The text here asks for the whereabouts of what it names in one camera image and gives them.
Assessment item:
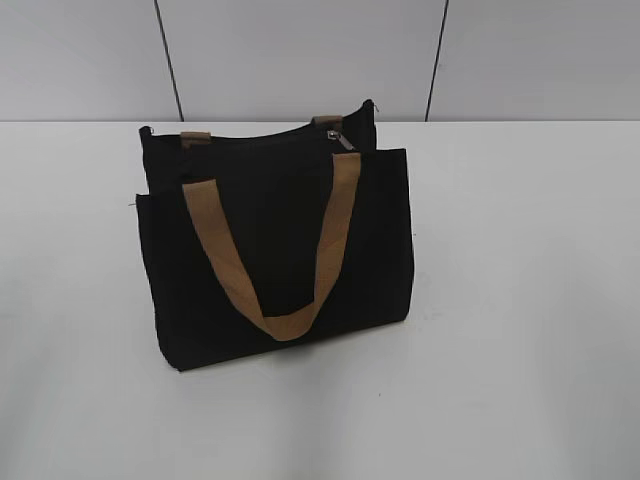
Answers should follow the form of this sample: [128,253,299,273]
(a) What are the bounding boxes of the black tote bag tan handles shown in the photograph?
[135,100,414,371]

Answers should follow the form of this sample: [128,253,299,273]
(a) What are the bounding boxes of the silver zipper pull with ring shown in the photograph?
[327,130,356,152]

